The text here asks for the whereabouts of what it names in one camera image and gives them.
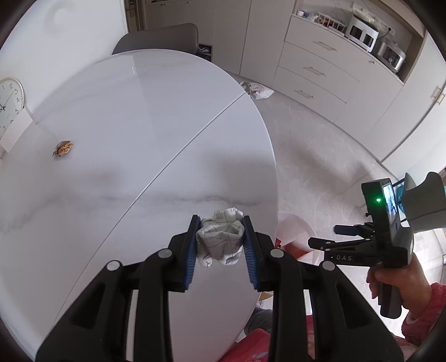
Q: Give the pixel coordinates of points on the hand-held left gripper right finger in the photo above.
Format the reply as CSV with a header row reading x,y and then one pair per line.
x,y
249,249

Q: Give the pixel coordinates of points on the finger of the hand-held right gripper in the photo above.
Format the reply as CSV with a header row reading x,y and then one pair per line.
x,y
348,229
327,245

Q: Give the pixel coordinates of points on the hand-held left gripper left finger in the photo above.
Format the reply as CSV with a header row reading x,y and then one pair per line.
x,y
190,249

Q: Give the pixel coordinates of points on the white paper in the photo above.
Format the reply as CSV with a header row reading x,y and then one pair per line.
x,y
219,240

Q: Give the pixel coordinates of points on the white trash bin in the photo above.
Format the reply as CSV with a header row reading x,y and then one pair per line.
x,y
296,229

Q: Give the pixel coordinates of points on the person's right forearm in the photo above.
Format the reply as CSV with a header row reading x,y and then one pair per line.
x,y
427,316

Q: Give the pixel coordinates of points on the person's right hand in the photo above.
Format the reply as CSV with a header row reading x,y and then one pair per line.
x,y
414,289

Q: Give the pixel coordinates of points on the blue plastic object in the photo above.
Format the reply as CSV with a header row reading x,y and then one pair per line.
x,y
398,194

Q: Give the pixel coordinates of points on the grey cloth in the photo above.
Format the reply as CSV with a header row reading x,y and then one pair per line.
x,y
258,317

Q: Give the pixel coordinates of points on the person's red clothing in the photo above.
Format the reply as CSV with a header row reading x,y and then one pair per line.
x,y
254,348

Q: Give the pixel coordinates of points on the white plastic bag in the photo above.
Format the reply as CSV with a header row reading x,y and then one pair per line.
x,y
256,89

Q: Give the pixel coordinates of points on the small brown snack wrapper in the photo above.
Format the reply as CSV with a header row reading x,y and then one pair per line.
x,y
63,148

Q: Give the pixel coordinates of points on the beige drawer cabinet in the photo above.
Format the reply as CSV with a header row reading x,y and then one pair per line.
x,y
324,59

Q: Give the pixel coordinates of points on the silver rice cooker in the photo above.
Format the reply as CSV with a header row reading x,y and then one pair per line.
x,y
390,54

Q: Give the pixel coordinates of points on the white toaster oven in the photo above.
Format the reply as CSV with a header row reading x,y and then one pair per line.
x,y
360,32

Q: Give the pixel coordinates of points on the dark shoes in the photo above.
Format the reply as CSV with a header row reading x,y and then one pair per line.
x,y
205,49

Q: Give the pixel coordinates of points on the white paper card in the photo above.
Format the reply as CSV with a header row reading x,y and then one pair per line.
x,y
19,131

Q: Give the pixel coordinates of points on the white dish rack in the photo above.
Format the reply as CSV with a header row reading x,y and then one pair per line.
x,y
331,21

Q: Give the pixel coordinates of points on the grey dining chair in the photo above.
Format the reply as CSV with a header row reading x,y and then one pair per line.
x,y
156,38

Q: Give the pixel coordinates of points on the beige tall cupboard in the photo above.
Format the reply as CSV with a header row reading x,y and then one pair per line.
x,y
230,31

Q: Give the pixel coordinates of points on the white wall socket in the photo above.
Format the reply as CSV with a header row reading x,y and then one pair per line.
x,y
392,30

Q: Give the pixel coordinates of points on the white wall clock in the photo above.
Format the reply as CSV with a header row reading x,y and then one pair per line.
x,y
7,104

